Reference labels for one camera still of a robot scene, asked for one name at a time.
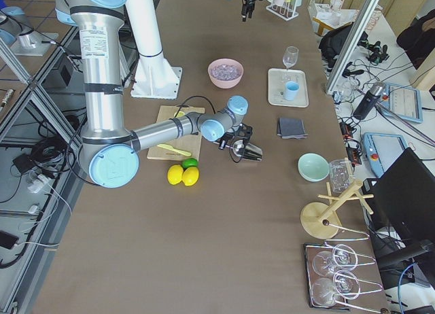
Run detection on glass jar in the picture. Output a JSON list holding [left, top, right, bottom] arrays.
[[329, 159, 351, 193]]

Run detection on black glass holder tray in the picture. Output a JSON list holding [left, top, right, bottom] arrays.
[[304, 243, 385, 313]]

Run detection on pink bowl of ice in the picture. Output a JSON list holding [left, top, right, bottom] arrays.
[[207, 58, 244, 89]]

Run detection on light blue cup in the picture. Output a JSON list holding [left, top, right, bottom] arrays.
[[283, 81, 300, 101]]

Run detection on yellow plastic knife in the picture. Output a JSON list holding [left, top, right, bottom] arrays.
[[157, 143, 192, 157]]

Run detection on yellow lemon left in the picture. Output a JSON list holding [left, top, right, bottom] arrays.
[[167, 164, 184, 185]]

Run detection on bamboo cutting board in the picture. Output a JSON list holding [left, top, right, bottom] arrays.
[[147, 105, 202, 161]]

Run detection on white dish rack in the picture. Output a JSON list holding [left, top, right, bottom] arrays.
[[266, 0, 302, 21]]

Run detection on hanging wine glass lower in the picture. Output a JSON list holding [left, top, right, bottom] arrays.
[[311, 270, 361, 308]]

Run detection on half lemon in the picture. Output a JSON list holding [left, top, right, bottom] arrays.
[[174, 111, 185, 118]]

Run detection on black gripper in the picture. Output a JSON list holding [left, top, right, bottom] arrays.
[[218, 123, 253, 150], [241, 0, 256, 16]]

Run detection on hanging wine glass upper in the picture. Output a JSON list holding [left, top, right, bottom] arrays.
[[312, 244, 358, 277]]

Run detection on green lime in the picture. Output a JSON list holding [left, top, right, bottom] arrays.
[[181, 158, 198, 169]]

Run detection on clear wine glass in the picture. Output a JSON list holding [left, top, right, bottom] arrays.
[[282, 46, 299, 73]]

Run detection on hanging wine glass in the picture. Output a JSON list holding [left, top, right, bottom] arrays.
[[312, 244, 358, 277], [311, 270, 361, 308]]

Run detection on cream serving tray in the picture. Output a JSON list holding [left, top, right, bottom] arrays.
[[268, 69, 309, 107]]

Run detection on blue teach pendant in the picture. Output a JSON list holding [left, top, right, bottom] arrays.
[[362, 133, 407, 177]]

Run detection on mint green bowl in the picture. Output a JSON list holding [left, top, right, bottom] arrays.
[[298, 153, 330, 182]]

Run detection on wooden cup tree stand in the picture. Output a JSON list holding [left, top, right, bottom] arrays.
[[300, 179, 374, 240]]

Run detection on yellow lemon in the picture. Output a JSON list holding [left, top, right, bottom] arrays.
[[181, 167, 199, 186], [167, 164, 184, 185]]

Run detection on yellow lemon right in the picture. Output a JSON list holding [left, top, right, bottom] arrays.
[[181, 167, 199, 186]]

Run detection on grey folded cloth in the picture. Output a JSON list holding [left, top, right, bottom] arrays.
[[277, 118, 307, 139]]

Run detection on black monitor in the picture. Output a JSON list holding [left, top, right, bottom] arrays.
[[371, 147, 434, 242]]

